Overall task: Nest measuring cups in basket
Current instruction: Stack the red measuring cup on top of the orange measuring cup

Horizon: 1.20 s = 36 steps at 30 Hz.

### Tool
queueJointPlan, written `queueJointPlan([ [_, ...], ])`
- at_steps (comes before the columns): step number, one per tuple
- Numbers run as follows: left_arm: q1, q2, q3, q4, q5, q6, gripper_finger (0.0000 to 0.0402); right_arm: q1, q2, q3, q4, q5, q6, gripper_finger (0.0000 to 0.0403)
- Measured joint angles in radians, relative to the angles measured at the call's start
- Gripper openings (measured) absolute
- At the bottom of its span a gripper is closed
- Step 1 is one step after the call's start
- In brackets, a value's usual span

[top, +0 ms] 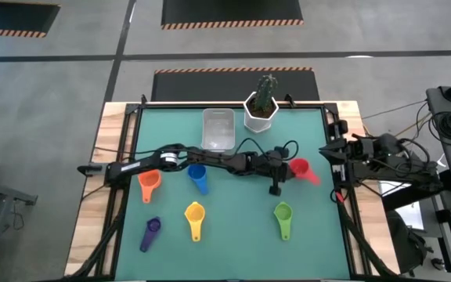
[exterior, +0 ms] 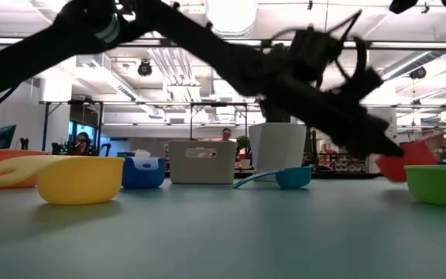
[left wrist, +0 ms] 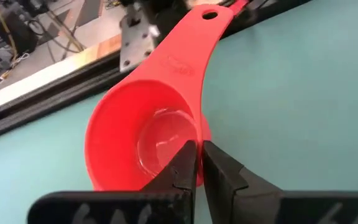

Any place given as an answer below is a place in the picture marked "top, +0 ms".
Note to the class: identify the red measuring cup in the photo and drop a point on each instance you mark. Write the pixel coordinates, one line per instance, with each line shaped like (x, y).
(300, 168)

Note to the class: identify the black hazard-striped floor mat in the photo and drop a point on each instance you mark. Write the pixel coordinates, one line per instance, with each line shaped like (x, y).
(10, 17)
(229, 11)
(210, 86)

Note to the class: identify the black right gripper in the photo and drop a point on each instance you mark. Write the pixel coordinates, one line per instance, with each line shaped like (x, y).
(356, 150)

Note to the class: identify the translucent white plastic basket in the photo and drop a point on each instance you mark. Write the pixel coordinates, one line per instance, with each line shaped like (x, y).
(218, 129)

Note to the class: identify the grey equipment cart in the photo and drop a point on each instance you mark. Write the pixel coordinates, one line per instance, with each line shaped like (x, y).
(435, 102)

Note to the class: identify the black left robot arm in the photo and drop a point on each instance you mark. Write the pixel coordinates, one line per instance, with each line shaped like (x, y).
(217, 158)

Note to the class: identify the blue measuring cup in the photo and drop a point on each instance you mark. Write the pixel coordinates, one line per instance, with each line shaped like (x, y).
(198, 174)

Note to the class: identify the purple measuring cup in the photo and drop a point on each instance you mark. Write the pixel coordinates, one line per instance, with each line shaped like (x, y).
(153, 226)

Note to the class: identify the orange measuring cup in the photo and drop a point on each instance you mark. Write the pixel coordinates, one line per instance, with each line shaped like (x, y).
(149, 181)

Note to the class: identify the white hexagonal plant pot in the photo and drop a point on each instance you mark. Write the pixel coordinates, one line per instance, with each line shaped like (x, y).
(257, 123)

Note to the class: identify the black aluminium table frame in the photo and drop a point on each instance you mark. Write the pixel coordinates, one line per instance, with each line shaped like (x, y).
(178, 106)

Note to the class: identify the green measuring cup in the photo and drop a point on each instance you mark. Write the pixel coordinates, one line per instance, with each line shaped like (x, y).
(283, 212)

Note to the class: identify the yellow measuring cup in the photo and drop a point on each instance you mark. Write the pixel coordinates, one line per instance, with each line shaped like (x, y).
(194, 213)

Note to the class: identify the green cactus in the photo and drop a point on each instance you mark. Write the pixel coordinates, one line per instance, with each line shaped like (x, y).
(265, 92)

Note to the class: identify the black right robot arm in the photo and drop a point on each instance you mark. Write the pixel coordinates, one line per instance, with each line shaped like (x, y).
(390, 156)

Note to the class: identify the black bag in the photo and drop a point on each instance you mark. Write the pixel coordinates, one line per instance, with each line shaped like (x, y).
(405, 243)

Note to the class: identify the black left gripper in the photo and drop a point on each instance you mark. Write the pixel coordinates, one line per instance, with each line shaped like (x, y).
(266, 166)

